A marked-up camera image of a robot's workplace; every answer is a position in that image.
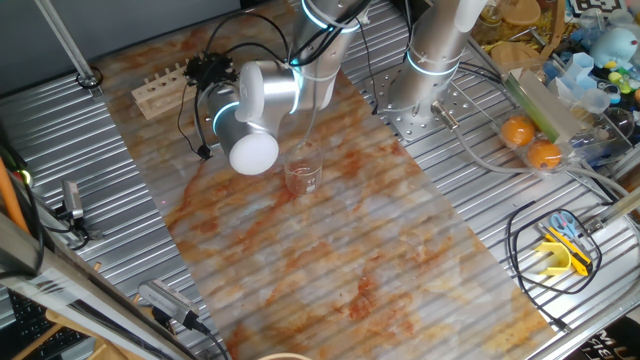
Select orange marble pattern mat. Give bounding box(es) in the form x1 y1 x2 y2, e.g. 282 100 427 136
92 0 559 360

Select yellow green toy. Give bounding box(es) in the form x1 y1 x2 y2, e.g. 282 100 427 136
606 69 634 96

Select wooden frame strip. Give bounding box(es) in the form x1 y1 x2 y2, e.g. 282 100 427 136
538 0 570 60

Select glass jar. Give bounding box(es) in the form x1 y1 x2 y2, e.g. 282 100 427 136
479 3 504 27

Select blue handled scissors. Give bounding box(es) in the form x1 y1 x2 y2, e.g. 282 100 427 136
548 209 579 240

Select yellow curved plastic piece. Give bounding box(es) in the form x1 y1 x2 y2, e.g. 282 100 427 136
532 240 573 278

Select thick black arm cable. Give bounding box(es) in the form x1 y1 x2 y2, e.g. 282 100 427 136
219 40 292 65
204 10 294 64

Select silver ribbed camera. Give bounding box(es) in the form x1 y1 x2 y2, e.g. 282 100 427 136
136 278 202 330

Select clear plastic fruit tray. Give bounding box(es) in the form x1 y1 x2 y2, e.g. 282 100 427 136
492 110 584 177

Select orange stick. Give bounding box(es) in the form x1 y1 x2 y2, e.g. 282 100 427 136
0 155 30 235

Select black cable with plug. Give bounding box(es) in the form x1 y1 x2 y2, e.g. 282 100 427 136
504 199 605 335

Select yellow utility knife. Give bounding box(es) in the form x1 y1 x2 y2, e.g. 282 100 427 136
537 222 595 278

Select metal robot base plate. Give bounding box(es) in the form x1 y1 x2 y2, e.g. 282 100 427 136
363 62 494 142

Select round wooden disc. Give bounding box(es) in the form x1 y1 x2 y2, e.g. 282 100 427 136
499 0 543 26
488 41 542 66

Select grey robot power cable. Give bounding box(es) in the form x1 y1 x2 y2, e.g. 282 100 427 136
430 98 640 199

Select wooden test tube rack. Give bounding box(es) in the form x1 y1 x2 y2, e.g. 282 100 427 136
131 58 194 120

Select aluminium frame pole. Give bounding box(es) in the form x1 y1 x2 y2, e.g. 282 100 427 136
33 0 104 97

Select clear glass beaker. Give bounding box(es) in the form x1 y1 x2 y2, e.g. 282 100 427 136
283 139 324 196

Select black bag with white letters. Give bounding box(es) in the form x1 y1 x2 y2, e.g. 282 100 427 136
562 319 640 360

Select black ring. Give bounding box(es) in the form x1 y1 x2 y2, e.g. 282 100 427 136
74 66 105 91

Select grey metal beam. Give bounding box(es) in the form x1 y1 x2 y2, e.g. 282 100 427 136
0 212 201 360

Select black keyboard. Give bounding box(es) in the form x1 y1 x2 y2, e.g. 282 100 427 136
7 288 94 360

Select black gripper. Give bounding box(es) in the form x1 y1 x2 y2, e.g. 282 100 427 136
182 55 240 95

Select thin grey cable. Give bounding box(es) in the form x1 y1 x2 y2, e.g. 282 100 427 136
297 74 321 151

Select small grey camera on mount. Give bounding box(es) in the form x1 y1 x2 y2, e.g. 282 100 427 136
52 178 105 251

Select clear measuring cup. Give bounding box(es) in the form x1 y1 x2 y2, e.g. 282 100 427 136
578 87 613 115

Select wooden board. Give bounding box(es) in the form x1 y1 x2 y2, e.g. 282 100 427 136
12 307 134 360

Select clear box with green strip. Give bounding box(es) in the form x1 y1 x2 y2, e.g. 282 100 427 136
501 66 584 146

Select blue hexagonal cup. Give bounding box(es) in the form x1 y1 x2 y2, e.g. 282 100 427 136
566 51 596 84

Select blue plush toy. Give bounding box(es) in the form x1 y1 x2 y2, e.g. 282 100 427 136
588 26 640 71

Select black cable bundle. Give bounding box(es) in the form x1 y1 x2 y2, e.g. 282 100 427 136
457 59 509 86

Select black white marker card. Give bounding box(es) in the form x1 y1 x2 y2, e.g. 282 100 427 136
569 0 630 17

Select aluminium bar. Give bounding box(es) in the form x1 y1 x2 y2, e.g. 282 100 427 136
582 187 640 235

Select orange fruit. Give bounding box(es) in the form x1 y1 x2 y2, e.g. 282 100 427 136
526 138 563 171
500 115 537 148

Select round glass flask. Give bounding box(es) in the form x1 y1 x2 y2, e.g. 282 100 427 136
602 106 637 141

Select black camera cable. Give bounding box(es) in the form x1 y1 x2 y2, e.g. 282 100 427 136
192 317 232 360

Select thin black cable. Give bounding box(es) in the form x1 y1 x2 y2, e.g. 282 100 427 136
175 82 205 155

